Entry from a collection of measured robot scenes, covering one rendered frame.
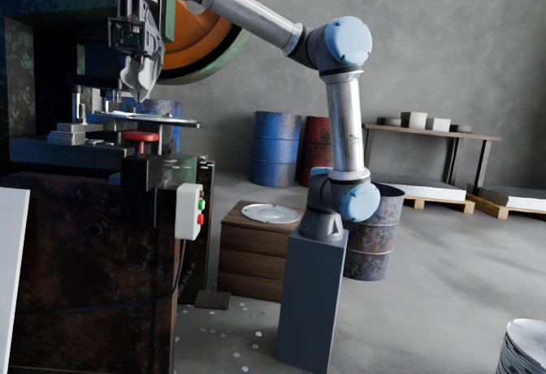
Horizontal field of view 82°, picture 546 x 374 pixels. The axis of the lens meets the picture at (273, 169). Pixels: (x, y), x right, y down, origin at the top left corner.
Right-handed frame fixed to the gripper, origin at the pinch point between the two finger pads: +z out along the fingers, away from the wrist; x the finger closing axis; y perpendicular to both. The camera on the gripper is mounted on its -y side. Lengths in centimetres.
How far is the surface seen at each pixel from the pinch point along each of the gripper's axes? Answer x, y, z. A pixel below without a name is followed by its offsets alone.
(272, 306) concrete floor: 37, -57, 84
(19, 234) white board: -29.7, -2.8, 35.7
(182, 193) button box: 8.7, -5.3, 22.2
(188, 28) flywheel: -10, -70, -31
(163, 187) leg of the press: 3.8, -6.0, 21.4
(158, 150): -5.5, -28.2, 15.3
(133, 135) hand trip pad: 0.0, 3.0, 8.3
